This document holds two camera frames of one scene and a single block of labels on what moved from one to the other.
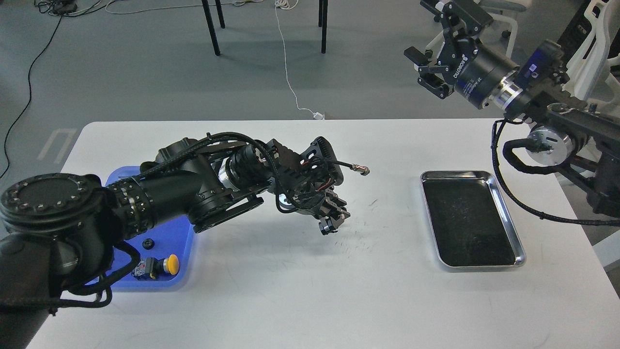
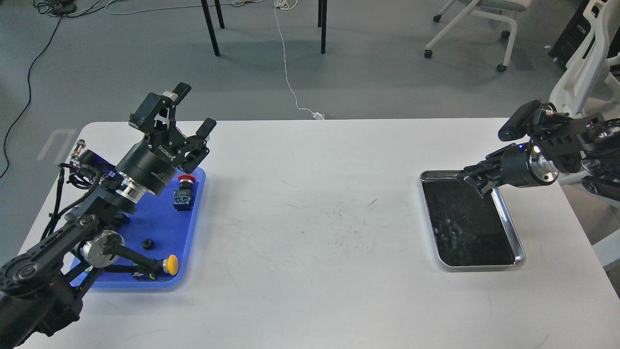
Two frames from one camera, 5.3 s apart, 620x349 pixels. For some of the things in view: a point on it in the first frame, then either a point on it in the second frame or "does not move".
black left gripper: (315, 199) -> (152, 164)
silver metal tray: (471, 226) does not move
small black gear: (148, 243) does not move
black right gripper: (476, 70) -> (519, 165)
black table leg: (322, 20) does not move
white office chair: (593, 73) does not move
